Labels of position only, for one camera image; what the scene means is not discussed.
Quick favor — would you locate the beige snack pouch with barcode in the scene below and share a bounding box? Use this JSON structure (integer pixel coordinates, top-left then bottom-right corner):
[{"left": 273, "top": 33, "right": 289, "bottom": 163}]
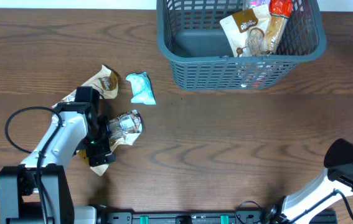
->
[{"left": 77, "top": 110, "right": 143, "bottom": 176}]

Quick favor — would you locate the teal snack packet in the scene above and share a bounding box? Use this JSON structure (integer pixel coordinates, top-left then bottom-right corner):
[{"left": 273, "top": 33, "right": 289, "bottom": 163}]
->
[{"left": 126, "top": 72, "right": 156, "bottom": 105}]

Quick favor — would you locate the orange pasta package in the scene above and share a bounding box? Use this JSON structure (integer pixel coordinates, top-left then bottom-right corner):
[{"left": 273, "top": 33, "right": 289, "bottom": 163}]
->
[{"left": 261, "top": 0, "right": 293, "bottom": 54}]

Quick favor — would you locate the tissue pocket pack bundle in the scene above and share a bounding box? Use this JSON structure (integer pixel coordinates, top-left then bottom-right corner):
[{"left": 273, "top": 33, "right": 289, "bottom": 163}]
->
[{"left": 243, "top": 0, "right": 271, "bottom": 9}]

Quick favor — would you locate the grey plastic lattice basket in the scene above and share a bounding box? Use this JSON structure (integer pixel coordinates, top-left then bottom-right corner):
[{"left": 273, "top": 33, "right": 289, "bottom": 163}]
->
[{"left": 156, "top": 0, "right": 326, "bottom": 91}]

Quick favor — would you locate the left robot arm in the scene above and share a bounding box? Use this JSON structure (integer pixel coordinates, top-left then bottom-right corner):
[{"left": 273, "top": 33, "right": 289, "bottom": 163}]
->
[{"left": 0, "top": 86, "right": 115, "bottom": 224}]

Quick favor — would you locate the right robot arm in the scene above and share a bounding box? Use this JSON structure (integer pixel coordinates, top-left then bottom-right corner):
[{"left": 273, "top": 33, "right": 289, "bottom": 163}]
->
[{"left": 259, "top": 138, "right": 353, "bottom": 224}]

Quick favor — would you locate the black mounting rail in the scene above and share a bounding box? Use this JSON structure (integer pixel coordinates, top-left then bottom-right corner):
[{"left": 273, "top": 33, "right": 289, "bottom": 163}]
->
[{"left": 95, "top": 203, "right": 339, "bottom": 224}]

